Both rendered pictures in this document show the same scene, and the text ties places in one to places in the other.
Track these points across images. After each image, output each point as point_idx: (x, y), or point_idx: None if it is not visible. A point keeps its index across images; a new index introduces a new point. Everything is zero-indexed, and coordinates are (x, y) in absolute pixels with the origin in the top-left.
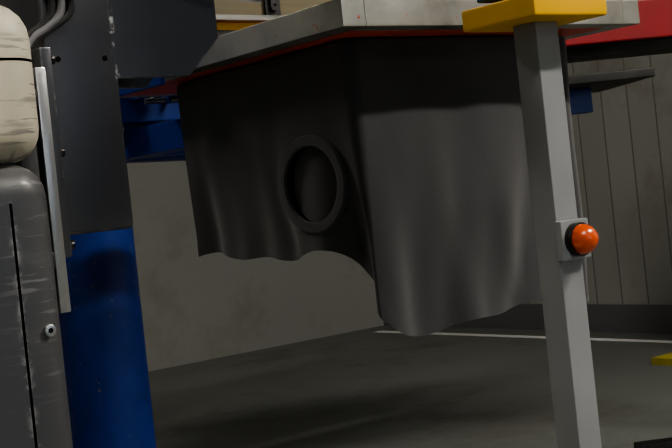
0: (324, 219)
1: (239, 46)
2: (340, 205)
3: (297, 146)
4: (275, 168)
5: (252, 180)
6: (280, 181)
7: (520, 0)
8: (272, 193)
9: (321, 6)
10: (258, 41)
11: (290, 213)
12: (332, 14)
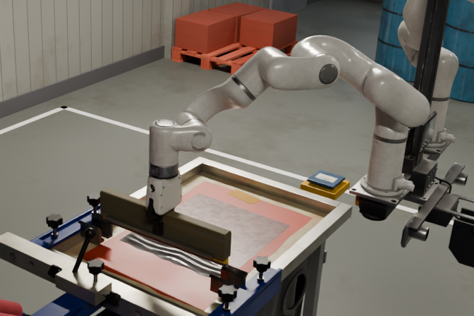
0: (298, 302)
1: (316, 245)
2: (305, 290)
3: (295, 278)
4: (278, 298)
5: (266, 312)
6: (285, 300)
7: (348, 185)
8: (273, 311)
9: (347, 211)
10: (324, 238)
11: (286, 312)
12: (349, 213)
